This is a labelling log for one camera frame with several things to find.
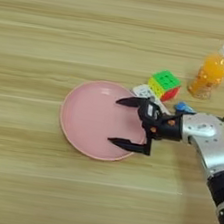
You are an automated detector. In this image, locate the colourful puzzle cube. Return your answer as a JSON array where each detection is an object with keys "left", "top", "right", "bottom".
[{"left": 145, "top": 67, "right": 184, "bottom": 105}]

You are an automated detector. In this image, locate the pink round plate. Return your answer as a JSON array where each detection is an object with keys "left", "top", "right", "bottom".
[{"left": 54, "top": 74, "right": 155, "bottom": 167}]

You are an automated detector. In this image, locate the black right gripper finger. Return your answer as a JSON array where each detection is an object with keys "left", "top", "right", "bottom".
[
  {"left": 105, "top": 131, "right": 154, "bottom": 157},
  {"left": 114, "top": 92, "right": 148, "bottom": 111}
]

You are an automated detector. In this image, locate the white remote control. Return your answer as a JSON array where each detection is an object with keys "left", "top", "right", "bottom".
[{"left": 127, "top": 82, "right": 176, "bottom": 116}]

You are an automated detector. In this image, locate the small black box white label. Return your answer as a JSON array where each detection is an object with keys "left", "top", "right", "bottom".
[{"left": 135, "top": 98, "right": 166, "bottom": 128}]

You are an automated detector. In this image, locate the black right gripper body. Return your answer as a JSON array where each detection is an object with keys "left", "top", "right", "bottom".
[{"left": 140, "top": 107, "right": 186, "bottom": 145}]

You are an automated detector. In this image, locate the orange juice bottle white cap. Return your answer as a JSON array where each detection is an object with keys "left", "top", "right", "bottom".
[{"left": 186, "top": 39, "right": 224, "bottom": 103}]

